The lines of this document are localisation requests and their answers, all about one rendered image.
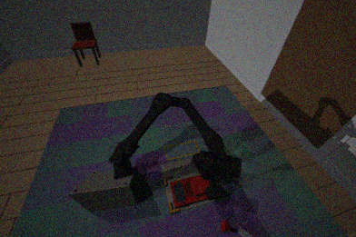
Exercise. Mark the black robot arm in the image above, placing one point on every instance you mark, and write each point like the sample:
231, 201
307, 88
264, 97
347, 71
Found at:
212, 160

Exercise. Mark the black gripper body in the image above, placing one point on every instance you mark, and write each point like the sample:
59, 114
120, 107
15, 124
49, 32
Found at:
215, 191

